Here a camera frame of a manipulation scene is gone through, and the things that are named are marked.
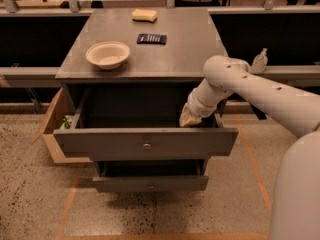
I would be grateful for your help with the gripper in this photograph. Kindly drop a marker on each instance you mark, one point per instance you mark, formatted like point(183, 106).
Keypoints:
point(199, 106)

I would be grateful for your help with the grey top drawer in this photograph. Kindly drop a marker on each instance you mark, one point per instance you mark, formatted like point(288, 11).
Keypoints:
point(127, 124)

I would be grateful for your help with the grey drawer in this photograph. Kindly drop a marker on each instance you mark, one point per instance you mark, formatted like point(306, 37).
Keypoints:
point(151, 184)
point(127, 124)

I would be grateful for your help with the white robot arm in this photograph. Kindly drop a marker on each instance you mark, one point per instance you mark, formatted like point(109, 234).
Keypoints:
point(296, 200)

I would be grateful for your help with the grey wooden drawer cabinet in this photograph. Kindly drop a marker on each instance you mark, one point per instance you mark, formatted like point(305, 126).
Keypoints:
point(178, 64)

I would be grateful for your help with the grey bottom drawer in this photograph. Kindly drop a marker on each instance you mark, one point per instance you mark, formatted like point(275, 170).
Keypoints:
point(151, 184)

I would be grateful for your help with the open cardboard box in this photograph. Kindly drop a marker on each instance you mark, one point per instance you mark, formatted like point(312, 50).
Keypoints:
point(53, 120)

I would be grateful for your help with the clear sanitizer pump bottle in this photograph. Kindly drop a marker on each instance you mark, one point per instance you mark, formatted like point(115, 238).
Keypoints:
point(260, 61)

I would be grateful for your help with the black snack packet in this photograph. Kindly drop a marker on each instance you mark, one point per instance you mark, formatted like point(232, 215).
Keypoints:
point(151, 39)

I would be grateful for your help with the white paper bowl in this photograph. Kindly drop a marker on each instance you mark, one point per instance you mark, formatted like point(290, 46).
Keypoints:
point(108, 55)

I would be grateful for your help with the yellow sponge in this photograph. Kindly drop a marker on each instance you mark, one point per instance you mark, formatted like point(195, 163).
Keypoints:
point(144, 15)

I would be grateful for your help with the green item in box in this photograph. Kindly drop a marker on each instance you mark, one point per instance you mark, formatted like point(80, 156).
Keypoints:
point(67, 121)

